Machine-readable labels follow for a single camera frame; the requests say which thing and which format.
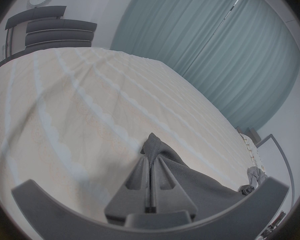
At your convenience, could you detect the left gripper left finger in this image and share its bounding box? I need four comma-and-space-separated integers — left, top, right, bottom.
104, 156, 152, 219

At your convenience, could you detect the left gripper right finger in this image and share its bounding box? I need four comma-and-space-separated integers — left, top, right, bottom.
151, 157, 198, 217

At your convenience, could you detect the black T-shirt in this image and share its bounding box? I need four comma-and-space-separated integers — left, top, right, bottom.
141, 133, 255, 211

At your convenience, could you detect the bed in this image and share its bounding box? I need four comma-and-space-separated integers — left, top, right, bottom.
0, 48, 294, 219

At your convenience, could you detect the grey garment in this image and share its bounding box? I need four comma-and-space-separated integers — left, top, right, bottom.
247, 166, 268, 187

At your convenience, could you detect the white printed pillow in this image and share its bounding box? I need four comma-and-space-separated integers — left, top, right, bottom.
240, 133, 265, 172

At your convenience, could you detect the grey bedside table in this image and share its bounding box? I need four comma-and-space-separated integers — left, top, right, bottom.
236, 126, 262, 142

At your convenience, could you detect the blue-green curtain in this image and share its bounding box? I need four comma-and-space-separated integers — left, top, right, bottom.
110, 0, 245, 72
185, 0, 300, 132

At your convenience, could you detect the black dressing table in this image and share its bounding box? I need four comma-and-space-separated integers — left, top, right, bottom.
1, 6, 67, 59

